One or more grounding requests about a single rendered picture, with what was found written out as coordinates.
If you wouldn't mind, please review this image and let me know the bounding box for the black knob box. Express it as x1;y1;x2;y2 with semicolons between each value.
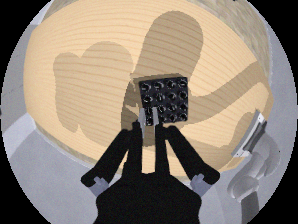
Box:
138;77;188;126

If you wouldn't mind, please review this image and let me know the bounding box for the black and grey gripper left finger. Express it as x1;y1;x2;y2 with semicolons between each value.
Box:
81;108;146;206

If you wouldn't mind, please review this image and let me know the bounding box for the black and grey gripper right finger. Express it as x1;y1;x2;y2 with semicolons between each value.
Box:
153;107;220;207

